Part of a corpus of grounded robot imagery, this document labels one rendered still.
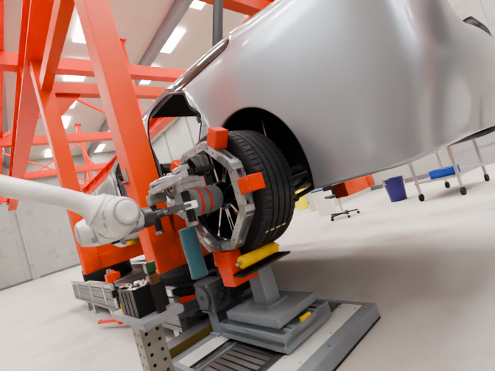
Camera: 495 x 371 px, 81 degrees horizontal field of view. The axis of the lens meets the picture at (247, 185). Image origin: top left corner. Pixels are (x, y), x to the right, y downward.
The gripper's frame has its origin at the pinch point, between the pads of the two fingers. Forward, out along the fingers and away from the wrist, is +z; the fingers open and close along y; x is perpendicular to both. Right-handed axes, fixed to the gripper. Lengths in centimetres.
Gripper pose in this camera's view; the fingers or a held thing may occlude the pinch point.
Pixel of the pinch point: (188, 205)
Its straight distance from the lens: 122.8
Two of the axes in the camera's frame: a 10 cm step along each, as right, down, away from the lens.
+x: -2.9, -9.6, 0.5
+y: 6.3, -2.3, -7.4
